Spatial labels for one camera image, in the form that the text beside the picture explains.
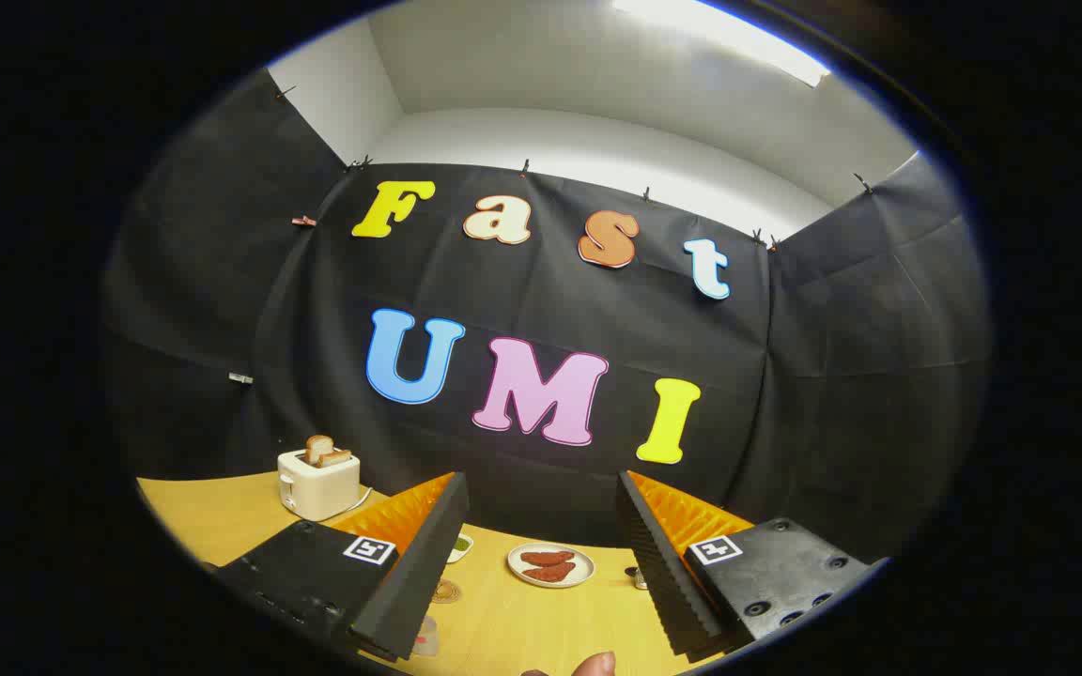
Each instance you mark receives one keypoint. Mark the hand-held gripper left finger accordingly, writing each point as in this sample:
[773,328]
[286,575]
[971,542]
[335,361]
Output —
[424,573]

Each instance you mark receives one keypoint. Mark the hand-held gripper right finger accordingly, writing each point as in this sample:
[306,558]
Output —
[658,573]

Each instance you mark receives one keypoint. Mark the round wooden coaster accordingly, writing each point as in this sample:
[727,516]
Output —
[445,591]

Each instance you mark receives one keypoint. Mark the small metal object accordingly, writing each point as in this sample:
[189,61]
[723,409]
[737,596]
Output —
[637,576]

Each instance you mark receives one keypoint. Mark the small white seasoning dish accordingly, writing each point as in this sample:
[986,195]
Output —
[459,545]

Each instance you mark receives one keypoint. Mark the white round plate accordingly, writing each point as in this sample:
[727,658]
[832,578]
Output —
[579,571]

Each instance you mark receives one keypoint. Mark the red sausage piece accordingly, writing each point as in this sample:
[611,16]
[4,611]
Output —
[550,572]
[547,558]

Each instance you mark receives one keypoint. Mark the cream toaster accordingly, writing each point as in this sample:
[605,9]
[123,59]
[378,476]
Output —
[320,488]

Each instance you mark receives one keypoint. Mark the toast slice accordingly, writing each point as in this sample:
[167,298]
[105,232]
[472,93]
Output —
[336,458]
[317,449]

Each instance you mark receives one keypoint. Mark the wooden table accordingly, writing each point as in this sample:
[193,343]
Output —
[222,516]

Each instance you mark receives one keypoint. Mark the black backdrop cloth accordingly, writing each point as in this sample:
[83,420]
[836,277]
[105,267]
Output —
[550,310]

